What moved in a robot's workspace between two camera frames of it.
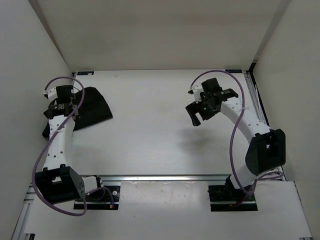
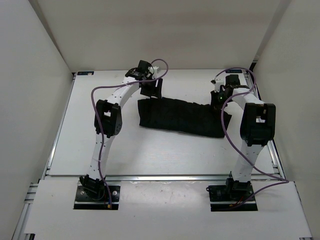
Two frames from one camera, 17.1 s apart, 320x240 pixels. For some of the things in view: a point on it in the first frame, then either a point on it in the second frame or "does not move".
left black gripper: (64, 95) to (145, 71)
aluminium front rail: (162, 178) does not move
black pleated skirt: (94, 109) to (178, 114)
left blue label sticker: (85, 73) does not move
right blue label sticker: (234, 71) does not move
